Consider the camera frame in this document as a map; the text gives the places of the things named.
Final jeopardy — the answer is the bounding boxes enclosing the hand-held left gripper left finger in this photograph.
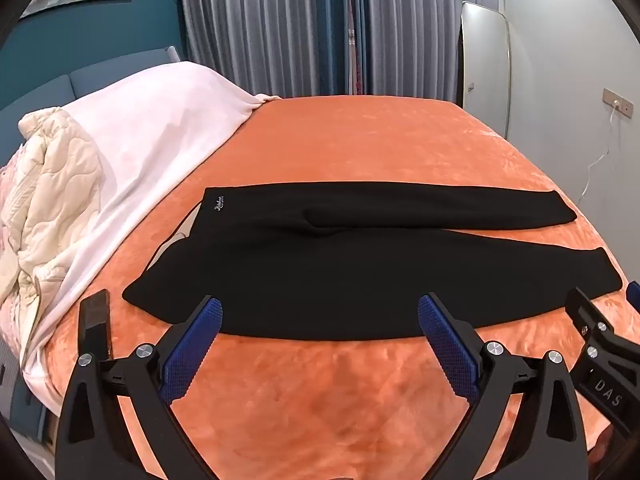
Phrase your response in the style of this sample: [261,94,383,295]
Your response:
[56,296,224,480]

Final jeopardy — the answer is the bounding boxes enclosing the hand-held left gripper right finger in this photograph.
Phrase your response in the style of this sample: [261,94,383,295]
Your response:
[417,293,585,480]

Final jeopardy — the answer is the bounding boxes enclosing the black pants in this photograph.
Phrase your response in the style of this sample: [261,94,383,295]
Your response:
[122,183,624,342]

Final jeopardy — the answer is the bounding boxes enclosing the black phone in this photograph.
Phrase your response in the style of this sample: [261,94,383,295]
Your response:
[78,290,114,363]

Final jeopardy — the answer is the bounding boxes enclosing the white bed sheet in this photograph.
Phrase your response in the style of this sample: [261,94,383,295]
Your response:
[20,61,283,413]

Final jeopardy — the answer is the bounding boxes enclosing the cream quilted comforter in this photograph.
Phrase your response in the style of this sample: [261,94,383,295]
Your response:
[0,106,108,306]

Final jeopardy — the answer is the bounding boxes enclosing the orange plush blanket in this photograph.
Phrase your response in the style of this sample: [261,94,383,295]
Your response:
[102,94,640,480]

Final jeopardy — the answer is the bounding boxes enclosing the white standing mirror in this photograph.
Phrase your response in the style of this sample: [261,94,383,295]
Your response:
[458,1,512,140]

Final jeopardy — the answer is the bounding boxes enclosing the blue padded headboard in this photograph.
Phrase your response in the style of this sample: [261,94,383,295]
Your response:
[0,45,182,126]

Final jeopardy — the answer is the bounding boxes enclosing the grey curtain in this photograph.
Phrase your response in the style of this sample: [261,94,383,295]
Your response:
[364,0,505,106]
[177,0,353,100]

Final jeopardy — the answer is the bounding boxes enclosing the blue curtain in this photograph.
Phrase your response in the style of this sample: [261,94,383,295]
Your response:
[342,0,373,97]

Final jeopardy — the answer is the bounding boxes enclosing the white charging cable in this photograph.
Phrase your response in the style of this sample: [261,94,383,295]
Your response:
[580,104,621,202]

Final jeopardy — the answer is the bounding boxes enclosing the wall socket with plug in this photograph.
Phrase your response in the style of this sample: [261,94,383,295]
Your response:
[601,88,636,120]

